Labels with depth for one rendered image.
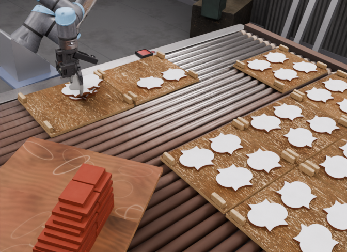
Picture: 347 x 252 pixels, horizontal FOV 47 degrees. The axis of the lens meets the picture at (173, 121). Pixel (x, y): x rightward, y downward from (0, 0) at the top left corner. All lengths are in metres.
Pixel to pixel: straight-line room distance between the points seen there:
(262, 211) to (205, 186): 0.22
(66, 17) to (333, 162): 1.18
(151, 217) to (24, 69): 1.17
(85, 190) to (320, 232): 0.76
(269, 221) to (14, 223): 0.78
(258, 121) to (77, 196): 1.01
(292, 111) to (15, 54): 1.37
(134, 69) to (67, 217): 1.24
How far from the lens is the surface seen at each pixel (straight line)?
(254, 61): 2.34
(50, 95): 1.96
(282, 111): 1.93
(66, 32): 1.64
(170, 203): 1.42
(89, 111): 1.82
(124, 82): 2.03
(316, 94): 2.14
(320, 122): 1.92
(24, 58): 2.20
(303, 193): 1.52
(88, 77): 1.94
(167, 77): 2.07
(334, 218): 1.48
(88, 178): 1.10
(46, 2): 1.73
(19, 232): 1.22
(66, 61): 1.71
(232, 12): 4.51
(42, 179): 1.35
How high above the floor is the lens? 1.95
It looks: 35 degrees down
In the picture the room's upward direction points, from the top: 4 degrees clockwise
